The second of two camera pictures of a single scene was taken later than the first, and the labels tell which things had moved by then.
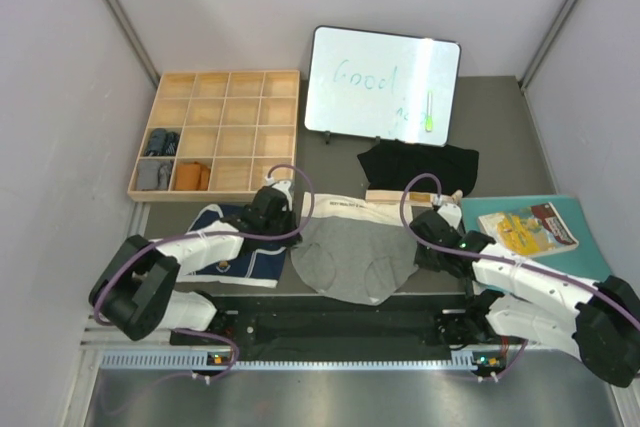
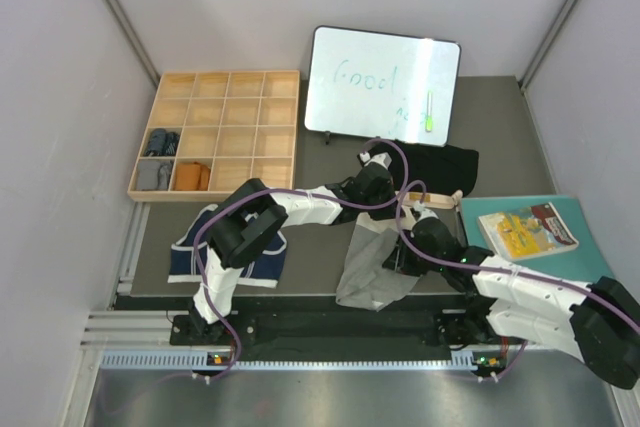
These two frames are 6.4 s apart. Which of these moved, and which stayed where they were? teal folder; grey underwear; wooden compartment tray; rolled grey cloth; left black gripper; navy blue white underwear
Moved: grey underwear; left black gripper
Stayed: teal folder; navy blue white underwear; wooden compartment tray; rolled grey cloth
